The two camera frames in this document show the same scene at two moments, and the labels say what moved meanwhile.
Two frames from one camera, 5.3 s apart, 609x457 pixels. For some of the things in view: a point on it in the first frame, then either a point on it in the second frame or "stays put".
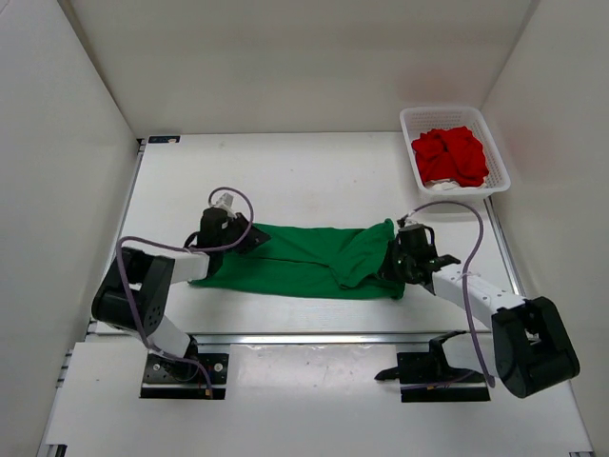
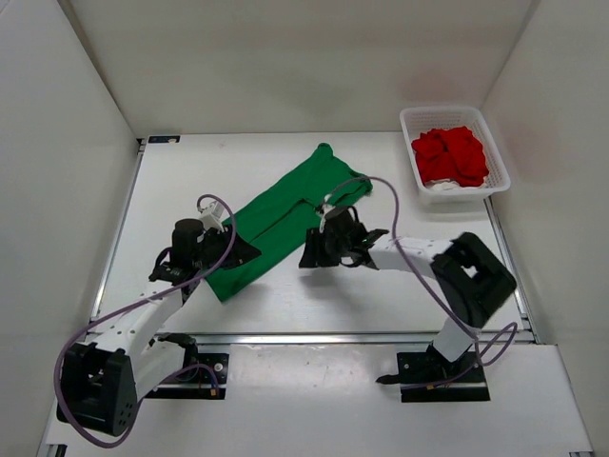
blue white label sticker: [164, 139] stays put
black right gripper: [386, 271] → [316, 256]
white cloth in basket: [447, 184] stays put
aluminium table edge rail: [318, 339] stays put
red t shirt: [455, 153] stays put
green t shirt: [310, 260] → [285, 218]
